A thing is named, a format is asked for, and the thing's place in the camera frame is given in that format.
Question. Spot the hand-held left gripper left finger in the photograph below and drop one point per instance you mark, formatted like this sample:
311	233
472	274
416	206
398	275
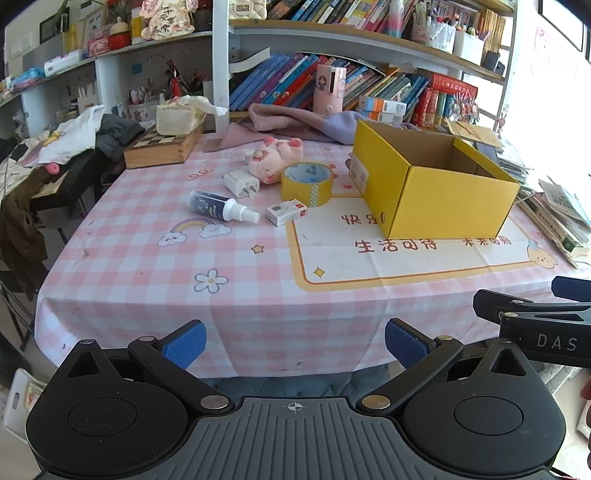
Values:
184	344

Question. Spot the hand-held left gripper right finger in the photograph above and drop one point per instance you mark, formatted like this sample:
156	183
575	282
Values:
406	344

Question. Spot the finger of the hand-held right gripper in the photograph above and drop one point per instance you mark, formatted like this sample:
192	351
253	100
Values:
572	287
494	302

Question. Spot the yellow cardboard box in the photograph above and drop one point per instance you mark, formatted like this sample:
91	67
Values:
452	203

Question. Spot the small spray bottle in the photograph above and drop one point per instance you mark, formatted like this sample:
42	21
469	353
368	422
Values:
210	203

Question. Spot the small white eraser box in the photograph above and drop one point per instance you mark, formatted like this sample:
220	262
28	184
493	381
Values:
286	212

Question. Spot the white charger plug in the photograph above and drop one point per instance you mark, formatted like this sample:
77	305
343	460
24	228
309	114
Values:
240	183

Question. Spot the yellow tape roll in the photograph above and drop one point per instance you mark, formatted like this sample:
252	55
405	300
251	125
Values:
304	189

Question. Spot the pink plush pig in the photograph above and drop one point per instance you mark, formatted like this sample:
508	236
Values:
270	161

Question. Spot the blue grey cloth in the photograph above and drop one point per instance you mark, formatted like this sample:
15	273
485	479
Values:
300	385

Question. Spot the dark tablet case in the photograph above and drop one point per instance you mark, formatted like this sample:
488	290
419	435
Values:
487	152

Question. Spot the brown envelope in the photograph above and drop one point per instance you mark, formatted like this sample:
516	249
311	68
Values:
475	133

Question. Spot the white plastic bag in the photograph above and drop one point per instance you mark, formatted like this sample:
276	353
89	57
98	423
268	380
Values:
21	406

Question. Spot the wooden box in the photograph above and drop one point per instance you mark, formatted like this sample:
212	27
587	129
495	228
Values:
157	150

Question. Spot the black stool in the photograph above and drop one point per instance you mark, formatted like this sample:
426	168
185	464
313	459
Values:
74	180

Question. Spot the brown cloth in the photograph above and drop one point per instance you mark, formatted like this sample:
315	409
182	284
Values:
18	230

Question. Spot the red boxed book set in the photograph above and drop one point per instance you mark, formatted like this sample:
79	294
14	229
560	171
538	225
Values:
443	97

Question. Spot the orange blue carton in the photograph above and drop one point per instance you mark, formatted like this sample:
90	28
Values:
376	116
383	105

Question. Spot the grey garment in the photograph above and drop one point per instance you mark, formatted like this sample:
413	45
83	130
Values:
115	134

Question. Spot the beige tissue pack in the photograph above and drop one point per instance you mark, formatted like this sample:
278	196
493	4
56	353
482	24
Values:
178	117

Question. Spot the white t-shirt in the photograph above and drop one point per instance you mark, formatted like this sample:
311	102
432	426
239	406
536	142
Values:
69	134

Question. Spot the small black box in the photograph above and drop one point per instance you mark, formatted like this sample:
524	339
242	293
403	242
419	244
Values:
491	61

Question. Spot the pink cloth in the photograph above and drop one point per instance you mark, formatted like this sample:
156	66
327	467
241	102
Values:
277	120

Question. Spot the white storage box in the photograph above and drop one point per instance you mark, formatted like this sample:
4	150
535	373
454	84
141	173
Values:
467	46

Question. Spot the pink box upright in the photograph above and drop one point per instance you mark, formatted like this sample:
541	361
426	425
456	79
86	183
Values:
328	87

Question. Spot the row of yellow books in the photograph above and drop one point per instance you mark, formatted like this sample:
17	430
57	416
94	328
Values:
496	30

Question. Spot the row of blue books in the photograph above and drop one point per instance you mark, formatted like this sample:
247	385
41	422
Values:
277	81

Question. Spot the clear pen holder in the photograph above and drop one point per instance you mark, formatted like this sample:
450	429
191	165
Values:
434	30

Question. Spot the white wooden bookshelf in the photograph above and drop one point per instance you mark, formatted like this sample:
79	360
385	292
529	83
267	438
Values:
221	55

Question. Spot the pink blue gradient bottle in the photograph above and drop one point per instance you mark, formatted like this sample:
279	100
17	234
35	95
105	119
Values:
395	18

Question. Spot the pink tin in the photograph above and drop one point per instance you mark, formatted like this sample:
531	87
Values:
99	46

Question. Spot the yellow bottle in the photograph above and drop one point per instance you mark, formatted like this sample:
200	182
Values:
138	25

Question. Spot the floral bag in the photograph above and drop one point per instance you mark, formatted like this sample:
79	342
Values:
166	21

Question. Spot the row of colourful books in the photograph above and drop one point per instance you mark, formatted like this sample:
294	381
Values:
332	11

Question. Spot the white quilted purse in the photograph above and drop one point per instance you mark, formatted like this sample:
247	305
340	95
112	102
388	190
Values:
247	8

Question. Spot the pink wall poster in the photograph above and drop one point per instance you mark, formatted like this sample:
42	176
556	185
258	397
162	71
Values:
554	50

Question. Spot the black picture frame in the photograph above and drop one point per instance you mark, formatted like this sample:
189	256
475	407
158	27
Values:
561	18

